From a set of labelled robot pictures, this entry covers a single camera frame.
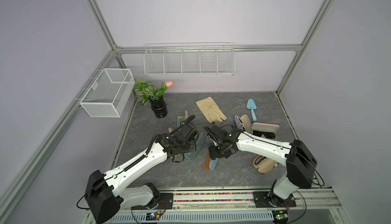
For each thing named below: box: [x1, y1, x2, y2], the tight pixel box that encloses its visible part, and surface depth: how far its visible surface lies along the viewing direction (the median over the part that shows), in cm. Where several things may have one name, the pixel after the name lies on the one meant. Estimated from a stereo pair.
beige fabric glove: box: [195, 96, 228, 124], surface depth 111 cm
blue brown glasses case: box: [203, 152, 219, 172], surface depth 83 cm
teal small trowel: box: [246, 98, 258, 122], surface depth 114 cm
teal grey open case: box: [183, 131, 207, 160], surface depth 89 cm
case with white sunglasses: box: [234, 114, 254, 135], surface depth 102 cm
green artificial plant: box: [133, 77, 168, 106], surface depth 88 cm
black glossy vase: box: [149, 95, 168, 119], surface depth 102 cm
